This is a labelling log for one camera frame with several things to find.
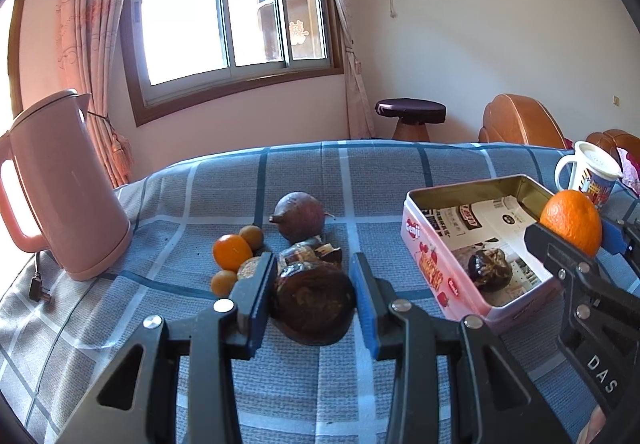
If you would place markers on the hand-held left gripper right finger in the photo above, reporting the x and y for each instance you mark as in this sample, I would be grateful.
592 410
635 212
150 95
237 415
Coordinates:
367 319

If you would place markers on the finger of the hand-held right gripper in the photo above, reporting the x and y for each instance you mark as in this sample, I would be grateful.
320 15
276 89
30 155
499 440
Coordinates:
555 249
612 234

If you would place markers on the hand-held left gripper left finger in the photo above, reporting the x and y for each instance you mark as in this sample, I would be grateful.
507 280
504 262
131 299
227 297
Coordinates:
264 304

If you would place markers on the large orange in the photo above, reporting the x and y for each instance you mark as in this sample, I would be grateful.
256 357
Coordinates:
570 221

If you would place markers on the pale yellow round fruit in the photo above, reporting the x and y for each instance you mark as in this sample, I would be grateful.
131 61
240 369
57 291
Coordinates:
246 269

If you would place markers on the small orange citrus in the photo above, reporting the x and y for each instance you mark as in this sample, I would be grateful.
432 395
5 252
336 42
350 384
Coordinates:
223 282

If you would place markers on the large dark brown taro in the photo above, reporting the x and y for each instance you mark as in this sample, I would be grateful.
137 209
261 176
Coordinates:
312 299

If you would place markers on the orange mandarin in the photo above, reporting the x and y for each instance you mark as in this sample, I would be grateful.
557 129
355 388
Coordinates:
232 251

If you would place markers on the striped brown taro piece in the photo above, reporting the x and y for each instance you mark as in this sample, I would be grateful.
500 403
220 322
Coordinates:
300 251

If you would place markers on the dark shiny taro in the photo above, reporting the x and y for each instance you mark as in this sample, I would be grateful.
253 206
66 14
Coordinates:
489 269

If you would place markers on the pink tin box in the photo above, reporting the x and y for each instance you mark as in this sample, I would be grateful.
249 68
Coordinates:
430 264

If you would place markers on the person's right hand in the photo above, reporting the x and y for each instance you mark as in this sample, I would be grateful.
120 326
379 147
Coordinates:
595 429

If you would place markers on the newspaper lining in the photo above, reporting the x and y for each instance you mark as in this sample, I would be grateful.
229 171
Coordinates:
500 224

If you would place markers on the pink floral cloth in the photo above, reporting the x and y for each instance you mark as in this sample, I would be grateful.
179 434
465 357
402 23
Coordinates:
630 172

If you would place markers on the small brownish orange fruit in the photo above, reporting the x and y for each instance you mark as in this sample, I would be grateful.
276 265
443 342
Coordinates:
252 236

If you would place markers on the white printed mug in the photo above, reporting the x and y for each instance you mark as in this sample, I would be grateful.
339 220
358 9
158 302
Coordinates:
585 169

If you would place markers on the reddish purple round fruit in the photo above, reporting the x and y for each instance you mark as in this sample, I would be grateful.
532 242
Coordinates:
300 216

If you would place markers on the blue checked blanket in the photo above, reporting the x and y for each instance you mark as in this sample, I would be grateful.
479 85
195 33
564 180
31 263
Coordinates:
150 224

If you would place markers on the round dark stool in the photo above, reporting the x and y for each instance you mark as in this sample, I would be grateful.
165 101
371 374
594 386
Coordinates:
410 108

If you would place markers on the curtain tieback tassel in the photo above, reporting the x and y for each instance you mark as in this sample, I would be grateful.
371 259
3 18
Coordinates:
122 149

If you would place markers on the black kettle power plug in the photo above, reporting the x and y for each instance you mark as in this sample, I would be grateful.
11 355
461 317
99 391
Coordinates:
37 289

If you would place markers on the pink electric kettle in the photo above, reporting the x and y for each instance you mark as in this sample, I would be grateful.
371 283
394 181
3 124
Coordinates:
65 184

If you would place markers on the pink patterned curtain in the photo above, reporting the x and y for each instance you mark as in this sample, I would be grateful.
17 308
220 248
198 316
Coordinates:
350 74
95 24

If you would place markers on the wooden framed window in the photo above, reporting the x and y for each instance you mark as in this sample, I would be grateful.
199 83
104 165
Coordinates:
200 24

